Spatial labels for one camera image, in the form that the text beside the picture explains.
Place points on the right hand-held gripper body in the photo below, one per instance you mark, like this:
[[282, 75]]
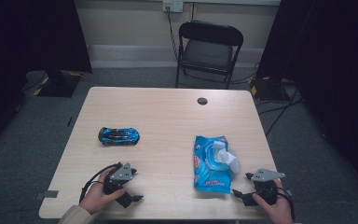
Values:
[[265, 175]]

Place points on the black folding chair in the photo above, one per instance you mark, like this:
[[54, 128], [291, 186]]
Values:
[[209, 51]]

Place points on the white wet wipe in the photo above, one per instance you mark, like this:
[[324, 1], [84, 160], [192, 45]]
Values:
[[222, 154]]

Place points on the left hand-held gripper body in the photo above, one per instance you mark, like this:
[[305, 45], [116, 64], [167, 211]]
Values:
[[119, 174]]

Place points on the person's left hand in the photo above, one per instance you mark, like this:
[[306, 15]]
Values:
[[94, 196]]

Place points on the white wall socket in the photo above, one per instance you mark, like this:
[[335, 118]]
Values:
[[173, 5]]

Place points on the black stand base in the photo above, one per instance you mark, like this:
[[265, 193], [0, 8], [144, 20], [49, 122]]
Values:
[[59, 85], [268, 88]]

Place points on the blue and black toy car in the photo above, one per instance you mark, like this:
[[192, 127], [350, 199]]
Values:
[[118, 136]]

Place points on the black curtain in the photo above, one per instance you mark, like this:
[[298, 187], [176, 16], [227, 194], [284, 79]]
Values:
[[329, 62], [28, 46]]

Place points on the blue wet wipes pack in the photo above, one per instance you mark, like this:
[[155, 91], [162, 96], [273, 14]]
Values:
[[205, 179]]

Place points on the person's right hand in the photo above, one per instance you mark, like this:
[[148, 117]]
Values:
[[278, 213]]

